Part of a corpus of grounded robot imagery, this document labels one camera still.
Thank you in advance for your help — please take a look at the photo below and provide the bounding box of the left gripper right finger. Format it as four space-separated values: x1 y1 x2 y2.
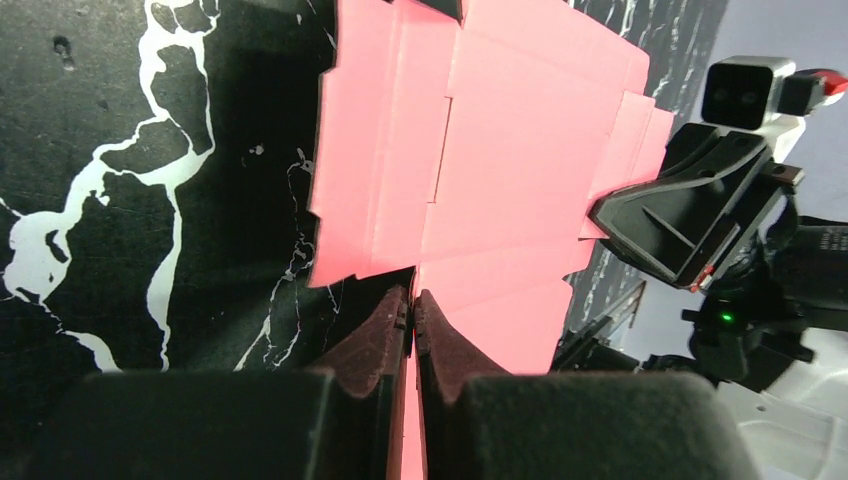
413 291 759 479

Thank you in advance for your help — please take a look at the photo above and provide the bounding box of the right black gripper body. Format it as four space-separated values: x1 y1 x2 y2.
682 158 806 346

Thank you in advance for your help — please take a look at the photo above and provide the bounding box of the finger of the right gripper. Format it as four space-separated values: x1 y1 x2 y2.
589 123 772 289

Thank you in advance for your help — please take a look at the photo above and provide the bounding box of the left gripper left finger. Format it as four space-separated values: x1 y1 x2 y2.
1 285 410 479

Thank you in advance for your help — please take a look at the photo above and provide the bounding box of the pink paper box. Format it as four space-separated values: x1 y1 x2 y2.
306 0 675 480

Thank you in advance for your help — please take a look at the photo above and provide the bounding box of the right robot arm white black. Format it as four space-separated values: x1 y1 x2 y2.
553 123 847 479

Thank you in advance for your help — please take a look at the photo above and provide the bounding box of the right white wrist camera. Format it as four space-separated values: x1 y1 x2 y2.
700 55 847 163

